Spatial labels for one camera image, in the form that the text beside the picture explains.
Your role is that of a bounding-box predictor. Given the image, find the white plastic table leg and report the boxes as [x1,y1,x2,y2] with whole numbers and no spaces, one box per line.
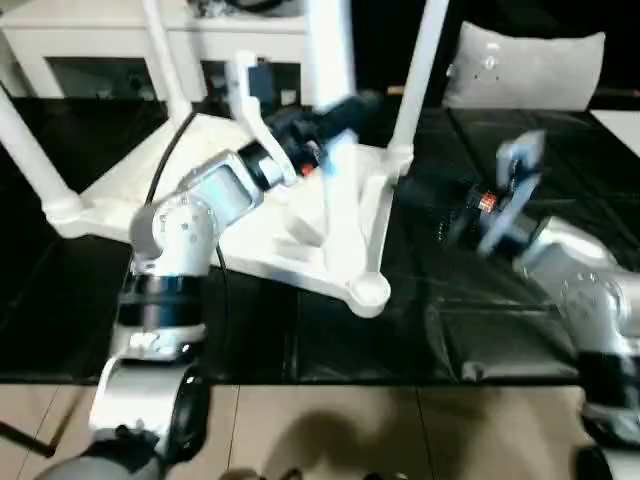
[388,0,450,170]
[142,0,197,122]
[302,0,359,246]
[0,82,85,227]

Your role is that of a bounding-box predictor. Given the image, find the white plastic table top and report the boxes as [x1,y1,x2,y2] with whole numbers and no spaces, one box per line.
[47,110,417,320]

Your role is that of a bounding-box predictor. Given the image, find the black cabinet with gold label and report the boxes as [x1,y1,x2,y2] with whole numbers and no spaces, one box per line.
[349,0,466,107]

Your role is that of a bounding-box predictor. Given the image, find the black mat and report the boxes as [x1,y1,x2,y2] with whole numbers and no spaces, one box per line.
[0,94,640,387]

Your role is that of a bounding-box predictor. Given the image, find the grey pillow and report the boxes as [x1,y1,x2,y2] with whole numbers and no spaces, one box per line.
[442,20,607,112]

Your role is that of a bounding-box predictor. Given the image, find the crumpled patterned bag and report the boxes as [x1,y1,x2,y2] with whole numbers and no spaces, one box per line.
[189,0,236,16]

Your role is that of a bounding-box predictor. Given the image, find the white flat board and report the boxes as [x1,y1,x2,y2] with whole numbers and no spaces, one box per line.
[589,108,640,151]

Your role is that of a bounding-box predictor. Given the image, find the white sideboard with glass doors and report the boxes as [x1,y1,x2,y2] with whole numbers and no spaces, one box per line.
[0,0,311,104]

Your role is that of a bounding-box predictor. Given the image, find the black metal table leg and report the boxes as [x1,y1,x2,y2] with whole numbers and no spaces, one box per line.
[0,419,56,459]

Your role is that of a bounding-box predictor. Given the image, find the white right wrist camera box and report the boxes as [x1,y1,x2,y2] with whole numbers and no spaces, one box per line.
[477,128,549,254]

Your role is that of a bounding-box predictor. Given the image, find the grey bag with black strap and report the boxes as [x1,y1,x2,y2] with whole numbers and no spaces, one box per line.
[234,0,302,14]

